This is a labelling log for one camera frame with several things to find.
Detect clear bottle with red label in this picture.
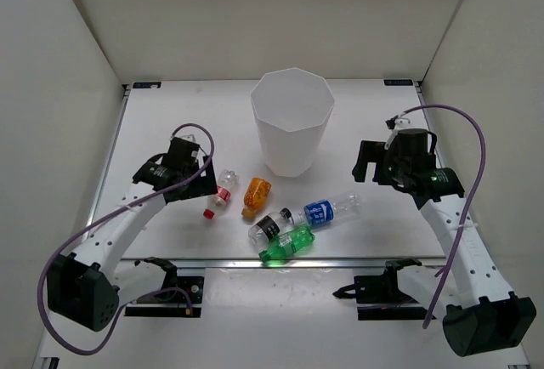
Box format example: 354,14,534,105
203,169,239,220

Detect clear bottle with blue label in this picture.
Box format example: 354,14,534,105
292,191,362,229

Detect orange plastic bottle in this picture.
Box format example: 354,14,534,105
241,178,271,220

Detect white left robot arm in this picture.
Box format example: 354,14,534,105
46,134,217,332

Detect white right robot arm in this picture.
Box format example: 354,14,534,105
352,128,536,357

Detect white octagonal plastic bin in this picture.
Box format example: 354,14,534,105
250,68,335,178

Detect right black corner label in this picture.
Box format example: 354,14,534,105
383,79,414,87

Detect black corner label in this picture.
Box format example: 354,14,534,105
383,79,414,87
132,82,162,89

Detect left black corner label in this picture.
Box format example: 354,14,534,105
132,82,162,89

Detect clear bottle with black label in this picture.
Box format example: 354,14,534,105
248,207,292,247

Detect green plastic bottle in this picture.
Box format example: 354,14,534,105
258,224,315,263

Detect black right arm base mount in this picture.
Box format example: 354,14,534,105
332,258,426,321

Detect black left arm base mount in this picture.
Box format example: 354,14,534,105
124,257,205,318

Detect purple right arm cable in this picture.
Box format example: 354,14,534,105
394,104,487,330

